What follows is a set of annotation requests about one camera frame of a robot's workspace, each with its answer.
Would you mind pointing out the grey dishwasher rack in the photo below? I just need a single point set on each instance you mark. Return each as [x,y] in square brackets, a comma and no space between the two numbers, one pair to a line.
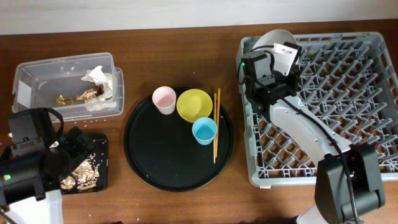
[348,81]

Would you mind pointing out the peanut shells and rice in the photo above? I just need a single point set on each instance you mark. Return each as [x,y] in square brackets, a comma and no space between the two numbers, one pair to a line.
[84,177]

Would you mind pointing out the black rectangular tray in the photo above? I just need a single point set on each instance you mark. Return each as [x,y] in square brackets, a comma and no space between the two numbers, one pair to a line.
[101,157]

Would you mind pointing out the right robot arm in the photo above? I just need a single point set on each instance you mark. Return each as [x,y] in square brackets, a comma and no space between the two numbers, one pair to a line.
[349,181]

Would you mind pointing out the white napkin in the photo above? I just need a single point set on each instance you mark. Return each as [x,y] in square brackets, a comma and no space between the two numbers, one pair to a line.
[103,101]

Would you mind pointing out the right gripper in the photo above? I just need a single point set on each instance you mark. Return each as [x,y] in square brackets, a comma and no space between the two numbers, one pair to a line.
[291,78]

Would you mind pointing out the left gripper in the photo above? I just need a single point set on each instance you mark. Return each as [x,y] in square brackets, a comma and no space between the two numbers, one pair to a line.
[71,144]

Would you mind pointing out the round black serving tray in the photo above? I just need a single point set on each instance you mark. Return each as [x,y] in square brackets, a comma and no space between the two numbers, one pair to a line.
[163,152]

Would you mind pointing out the grey round plate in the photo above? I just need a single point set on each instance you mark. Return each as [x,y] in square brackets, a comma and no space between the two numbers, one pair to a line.
[279,36]

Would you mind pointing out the blue plastic cup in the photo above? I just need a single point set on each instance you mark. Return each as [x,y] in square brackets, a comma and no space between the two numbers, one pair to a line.
[203,130]

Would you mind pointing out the clear plastic waste bin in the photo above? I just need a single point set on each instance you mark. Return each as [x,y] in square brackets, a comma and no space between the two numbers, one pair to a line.
[38,84]

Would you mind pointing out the yellow plastic bowl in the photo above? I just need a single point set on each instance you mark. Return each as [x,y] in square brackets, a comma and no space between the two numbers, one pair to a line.
[193,104]

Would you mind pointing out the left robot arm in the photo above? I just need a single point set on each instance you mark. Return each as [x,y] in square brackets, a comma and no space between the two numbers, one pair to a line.
[34,165]

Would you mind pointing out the pink plastic cup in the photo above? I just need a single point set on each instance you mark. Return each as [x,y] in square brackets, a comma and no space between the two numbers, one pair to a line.
[164,98]

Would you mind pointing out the gold brown snack wrapper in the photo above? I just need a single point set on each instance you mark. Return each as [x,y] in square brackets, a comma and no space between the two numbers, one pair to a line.
[85,96]

